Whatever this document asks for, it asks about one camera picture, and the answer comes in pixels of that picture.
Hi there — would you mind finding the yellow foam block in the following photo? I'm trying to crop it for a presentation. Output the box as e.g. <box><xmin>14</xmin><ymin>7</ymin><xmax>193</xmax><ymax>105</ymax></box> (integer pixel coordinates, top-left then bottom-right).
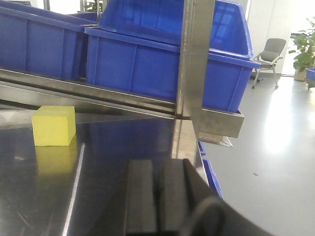
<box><xmin>32</xmin><ymin>106</ymin><xmax>76</xmax><ymax>147</ymax></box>

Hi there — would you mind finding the tilted blue plastic bin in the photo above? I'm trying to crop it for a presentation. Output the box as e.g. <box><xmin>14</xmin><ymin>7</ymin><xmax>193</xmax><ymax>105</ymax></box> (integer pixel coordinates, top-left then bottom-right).
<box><xmin>98</xmin><ymin>0</ymin><xmax>253</xmax><ymax>60</ymax></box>

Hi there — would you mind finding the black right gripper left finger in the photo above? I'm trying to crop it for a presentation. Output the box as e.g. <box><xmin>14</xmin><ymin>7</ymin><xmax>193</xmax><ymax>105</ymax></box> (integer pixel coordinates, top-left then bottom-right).
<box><xmin>126</xmin><ymin>160</ymin><xmax>158</xmax><ymax>234</ymax></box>

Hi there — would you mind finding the blue plastic bin left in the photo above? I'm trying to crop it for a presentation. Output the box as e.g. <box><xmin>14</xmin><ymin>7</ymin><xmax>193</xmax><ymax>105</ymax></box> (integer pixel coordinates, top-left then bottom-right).
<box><xmin>0</xmin><ymin>0</ymin><xmax>96</xmax><ymax>80</ymax></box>

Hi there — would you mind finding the grey office chair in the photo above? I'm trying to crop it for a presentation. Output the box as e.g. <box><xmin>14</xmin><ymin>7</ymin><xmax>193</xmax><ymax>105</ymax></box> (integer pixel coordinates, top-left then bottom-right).
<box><xmin>252</xmin><ymin>38</ymin><xmax>286</xmax><ymax>89</ymax></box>

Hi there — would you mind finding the green potted plant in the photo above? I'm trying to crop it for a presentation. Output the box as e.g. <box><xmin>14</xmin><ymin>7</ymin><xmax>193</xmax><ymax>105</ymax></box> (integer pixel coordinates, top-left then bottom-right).
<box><xmin>288</xmin><ymin>16</ymin><xmax>315</xmax><ymax>81</ymax></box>

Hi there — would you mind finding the blue plastic bin lower right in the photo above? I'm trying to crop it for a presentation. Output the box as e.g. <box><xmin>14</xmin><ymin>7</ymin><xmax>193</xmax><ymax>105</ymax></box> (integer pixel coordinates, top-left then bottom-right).
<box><xmin>85</xmin><ymin>28</ymin><xmax>259</xmax><ymax>112</ymax></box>

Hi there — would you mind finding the blue bin far right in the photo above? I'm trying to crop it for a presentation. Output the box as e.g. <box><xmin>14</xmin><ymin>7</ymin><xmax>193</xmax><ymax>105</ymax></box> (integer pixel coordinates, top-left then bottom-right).
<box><xmin>305</xmin><ymin>68</ymin><xmax>315</xmax><ymax>89</ymax></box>

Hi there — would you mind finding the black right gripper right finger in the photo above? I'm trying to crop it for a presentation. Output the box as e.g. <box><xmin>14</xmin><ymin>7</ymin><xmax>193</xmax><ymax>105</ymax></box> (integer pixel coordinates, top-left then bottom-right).
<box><xmin>158</xmin><ymin>159</ymin><xmax>269</xmax><ymax>236</ymax></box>

